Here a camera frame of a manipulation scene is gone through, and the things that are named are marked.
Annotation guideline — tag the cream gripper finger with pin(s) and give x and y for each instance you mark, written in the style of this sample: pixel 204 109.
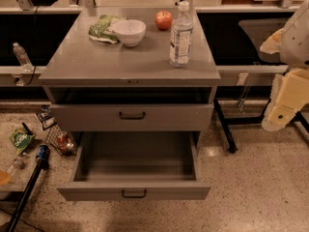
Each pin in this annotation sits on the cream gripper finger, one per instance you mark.
pixel 293 95
pixel 267 125

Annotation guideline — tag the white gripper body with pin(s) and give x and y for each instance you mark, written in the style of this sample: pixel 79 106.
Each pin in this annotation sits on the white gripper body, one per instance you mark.
pixel 296 43

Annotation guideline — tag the clear plastic water bottle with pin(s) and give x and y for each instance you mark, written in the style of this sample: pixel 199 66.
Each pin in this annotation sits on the clear plastic water bottle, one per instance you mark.
pixel 181 37

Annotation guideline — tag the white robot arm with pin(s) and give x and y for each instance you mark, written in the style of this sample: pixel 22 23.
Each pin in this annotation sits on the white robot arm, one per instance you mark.
pixel 294 49

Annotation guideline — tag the closed upper grey drawer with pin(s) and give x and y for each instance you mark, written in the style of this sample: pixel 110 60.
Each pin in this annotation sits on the closed upper grey drawer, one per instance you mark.
pixel 129 117

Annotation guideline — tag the grey metal drawer cabinet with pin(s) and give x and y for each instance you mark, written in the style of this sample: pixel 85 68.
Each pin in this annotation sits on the grey metal drawer cabinet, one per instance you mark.
pixel 83 71

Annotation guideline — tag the open lower grey drawer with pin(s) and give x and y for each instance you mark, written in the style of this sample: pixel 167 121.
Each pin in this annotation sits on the open lower grey drawer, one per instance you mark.
pixel 137 165

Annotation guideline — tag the small bottle on ledge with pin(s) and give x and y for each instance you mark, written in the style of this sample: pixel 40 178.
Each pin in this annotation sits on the small bottle on ledge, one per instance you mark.
pixel 22 58

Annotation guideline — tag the clear bottle on floor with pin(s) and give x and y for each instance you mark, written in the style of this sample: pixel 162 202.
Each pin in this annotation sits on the clear bottle on floor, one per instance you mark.
pixel 19 164

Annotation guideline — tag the grey chair seat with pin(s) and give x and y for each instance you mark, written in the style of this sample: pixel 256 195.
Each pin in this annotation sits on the grey chair seat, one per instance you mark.
pixel 258 30

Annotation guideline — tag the red apple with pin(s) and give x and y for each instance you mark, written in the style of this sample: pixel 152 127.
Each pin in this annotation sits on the red apple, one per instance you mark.
pixel 163 20

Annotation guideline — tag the white ceramic bowl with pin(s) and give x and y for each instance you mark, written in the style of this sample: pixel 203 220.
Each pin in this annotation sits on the white ceramic bowl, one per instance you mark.
pixel 130 32

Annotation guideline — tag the green chip bag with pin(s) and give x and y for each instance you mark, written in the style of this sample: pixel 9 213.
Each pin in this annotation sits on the green chip bag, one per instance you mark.
pixel 102 30

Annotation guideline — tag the black pole with blue can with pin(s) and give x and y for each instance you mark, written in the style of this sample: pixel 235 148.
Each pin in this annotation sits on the black pole with blue can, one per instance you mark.
pixel 42 158

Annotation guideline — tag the green snack bag on floor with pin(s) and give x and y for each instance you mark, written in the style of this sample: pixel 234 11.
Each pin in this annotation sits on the green snack bag on floor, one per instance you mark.
pixel 21 139

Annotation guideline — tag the black metal stand frame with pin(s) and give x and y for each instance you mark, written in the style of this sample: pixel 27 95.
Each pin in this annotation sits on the black metal stand frame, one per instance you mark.
pixel 227 122

